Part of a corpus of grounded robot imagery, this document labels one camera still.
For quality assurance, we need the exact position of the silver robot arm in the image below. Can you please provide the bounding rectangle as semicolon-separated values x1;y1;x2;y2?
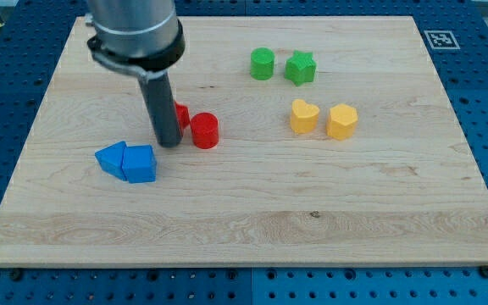
86;0;186;78

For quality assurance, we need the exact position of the red star block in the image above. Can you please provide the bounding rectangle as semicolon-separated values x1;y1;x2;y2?
175;102;191;132

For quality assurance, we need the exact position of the green star block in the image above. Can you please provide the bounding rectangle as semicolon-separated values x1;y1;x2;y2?
285;50;317;86

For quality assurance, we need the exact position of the red cylinder block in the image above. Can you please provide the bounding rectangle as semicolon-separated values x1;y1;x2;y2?
191;112;219;149

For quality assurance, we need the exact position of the wooden board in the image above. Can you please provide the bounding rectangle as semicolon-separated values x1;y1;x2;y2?
0;16;488;269

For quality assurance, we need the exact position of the yellow heart block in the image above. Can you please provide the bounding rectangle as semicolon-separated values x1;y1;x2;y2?
290;99;320;134

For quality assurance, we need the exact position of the green cylinder block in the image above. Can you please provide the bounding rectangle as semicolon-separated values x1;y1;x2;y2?
250;47;275;80

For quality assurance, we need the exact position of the yellow hexagon block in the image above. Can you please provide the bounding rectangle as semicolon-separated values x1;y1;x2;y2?
326;103;358;141

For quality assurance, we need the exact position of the blue pentagon block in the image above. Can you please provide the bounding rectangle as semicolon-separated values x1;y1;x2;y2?
122;145;157;183

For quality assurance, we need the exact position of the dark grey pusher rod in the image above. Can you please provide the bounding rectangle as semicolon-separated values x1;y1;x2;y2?
139;70;183;147

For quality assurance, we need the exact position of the blue triangle block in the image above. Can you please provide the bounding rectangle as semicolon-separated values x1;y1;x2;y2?
94;141;127;181

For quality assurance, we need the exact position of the fiducial marker tag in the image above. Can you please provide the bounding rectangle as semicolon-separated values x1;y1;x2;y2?
424;30;460;50

